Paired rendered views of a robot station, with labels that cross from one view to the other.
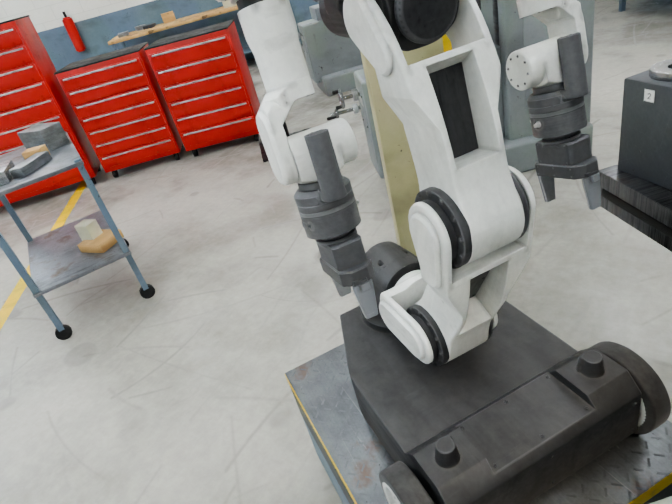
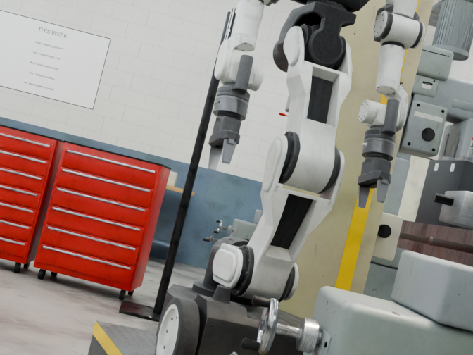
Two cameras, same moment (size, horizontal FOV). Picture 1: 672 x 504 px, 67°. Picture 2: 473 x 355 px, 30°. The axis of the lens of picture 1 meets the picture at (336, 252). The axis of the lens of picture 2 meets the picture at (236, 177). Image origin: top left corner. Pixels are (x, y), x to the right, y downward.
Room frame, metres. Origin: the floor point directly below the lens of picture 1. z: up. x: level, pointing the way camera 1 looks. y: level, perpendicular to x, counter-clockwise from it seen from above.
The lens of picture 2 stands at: (-1.64, -0.01, 0.85)
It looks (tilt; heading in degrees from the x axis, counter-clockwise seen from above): 2 degrees up; 359
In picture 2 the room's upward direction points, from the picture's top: 14 degrees clockwise
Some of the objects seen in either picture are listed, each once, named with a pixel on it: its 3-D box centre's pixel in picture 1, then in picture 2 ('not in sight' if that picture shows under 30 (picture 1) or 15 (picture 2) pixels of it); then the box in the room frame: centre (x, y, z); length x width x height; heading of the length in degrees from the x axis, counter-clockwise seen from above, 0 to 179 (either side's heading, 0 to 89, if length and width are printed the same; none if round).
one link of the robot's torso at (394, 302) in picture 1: (436, 312); (255, 272); (0.89, -0.19, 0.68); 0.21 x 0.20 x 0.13; 17
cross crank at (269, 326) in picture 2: not in sight; (284, 329); (0.19, -0.23, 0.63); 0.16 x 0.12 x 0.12; 94
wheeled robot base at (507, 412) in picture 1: (448, 348); (251, 304); (0.86, -0.20, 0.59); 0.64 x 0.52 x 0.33; 17
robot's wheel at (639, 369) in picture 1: (620, 386); not in sight; (0.71, -0.52, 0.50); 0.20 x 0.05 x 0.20; 17
